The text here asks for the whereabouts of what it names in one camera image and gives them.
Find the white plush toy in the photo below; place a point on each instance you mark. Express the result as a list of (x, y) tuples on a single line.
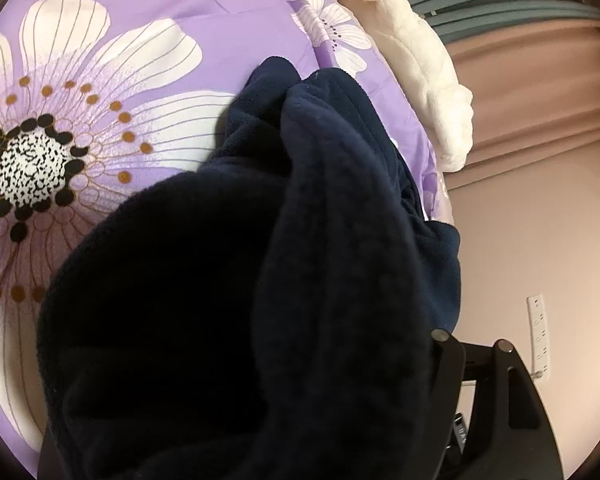
[(420, 60)]

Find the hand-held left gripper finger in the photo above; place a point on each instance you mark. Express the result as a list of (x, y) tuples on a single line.
[(505, 410)]

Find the white wall power strip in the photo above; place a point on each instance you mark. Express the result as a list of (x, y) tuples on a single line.
[(538, 330)]

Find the purple floral duvet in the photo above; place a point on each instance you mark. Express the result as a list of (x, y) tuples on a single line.
[(180, 0)]

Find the pink curtain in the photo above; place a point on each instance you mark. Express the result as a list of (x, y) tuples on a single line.
[(530, 85)]

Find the navy fleece garment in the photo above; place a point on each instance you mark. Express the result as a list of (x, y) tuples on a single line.
[(205, 285)]

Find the grey-green curtain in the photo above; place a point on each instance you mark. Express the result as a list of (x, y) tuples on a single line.
[(480, 15)]

